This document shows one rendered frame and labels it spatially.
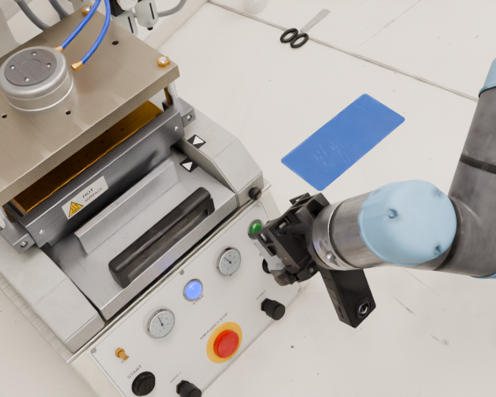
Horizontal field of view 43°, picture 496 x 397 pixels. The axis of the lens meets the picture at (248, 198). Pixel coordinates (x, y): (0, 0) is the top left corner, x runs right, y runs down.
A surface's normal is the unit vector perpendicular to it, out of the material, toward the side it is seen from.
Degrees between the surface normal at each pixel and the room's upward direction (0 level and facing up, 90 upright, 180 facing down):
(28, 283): 0
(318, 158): 0
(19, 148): 0
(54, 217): 90
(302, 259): 35
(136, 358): 65
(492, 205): 46
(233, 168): 40
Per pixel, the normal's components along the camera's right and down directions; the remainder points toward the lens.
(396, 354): -0.07, -0.58
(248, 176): 0.41, -0.09
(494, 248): 0.27, 0.29
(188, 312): 0.62, 0.25
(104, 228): 0.71, 0.55
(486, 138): -0.73, 0.00
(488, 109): -0.90, -0.11
